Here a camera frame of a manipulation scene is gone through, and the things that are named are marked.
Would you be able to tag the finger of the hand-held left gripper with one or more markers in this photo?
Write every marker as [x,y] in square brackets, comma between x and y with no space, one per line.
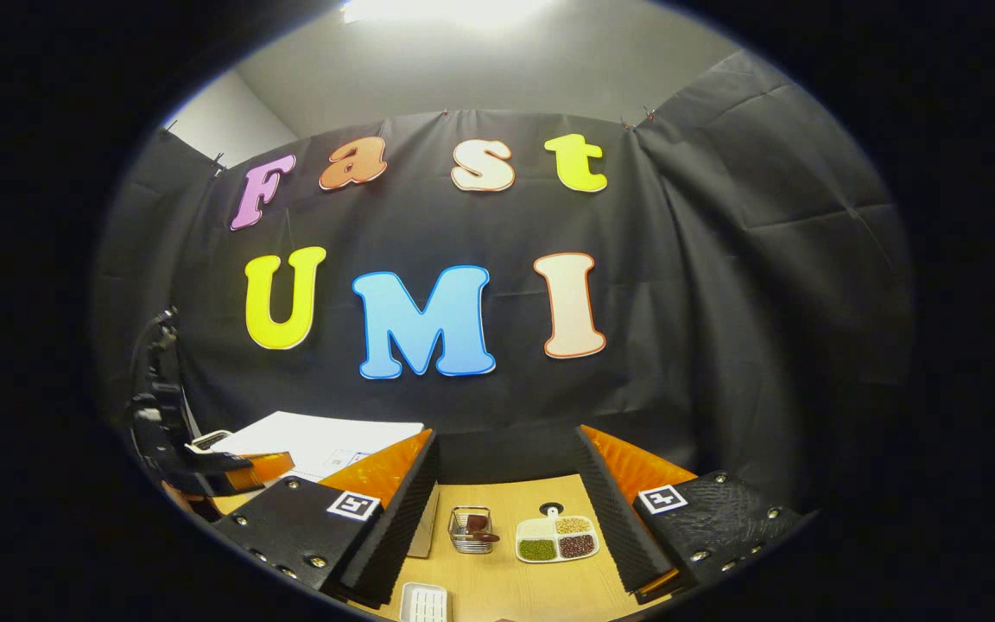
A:
[264,466]

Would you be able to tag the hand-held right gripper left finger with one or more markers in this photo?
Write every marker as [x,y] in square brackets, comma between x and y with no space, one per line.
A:
[398,527]

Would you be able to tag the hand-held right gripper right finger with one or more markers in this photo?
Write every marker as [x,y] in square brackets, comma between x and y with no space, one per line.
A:
[610,527]

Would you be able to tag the white microwave oven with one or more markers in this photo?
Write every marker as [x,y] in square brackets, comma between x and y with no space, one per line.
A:
[316,441]

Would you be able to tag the yellow soybeans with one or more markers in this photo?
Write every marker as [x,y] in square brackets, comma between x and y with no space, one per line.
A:
[573,525]

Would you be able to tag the dark red beans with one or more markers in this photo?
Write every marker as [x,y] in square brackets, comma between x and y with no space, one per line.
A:
[577,546]

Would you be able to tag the green mung beans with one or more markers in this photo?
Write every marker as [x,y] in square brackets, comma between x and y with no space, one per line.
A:
[537,549]

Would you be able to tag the white divided plate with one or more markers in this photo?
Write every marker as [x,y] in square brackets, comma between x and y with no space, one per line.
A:
[532,525]

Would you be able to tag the small white tray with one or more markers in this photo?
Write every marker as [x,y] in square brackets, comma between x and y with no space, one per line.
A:
[424,603]

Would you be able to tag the small brown spoon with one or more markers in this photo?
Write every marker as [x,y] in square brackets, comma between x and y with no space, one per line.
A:
[480,527]

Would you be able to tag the black backdrop cloth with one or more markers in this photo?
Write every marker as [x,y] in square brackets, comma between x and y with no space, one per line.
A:
[722,259]

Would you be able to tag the large ceiling light panel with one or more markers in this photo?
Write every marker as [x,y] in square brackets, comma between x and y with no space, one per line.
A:
[446,10]

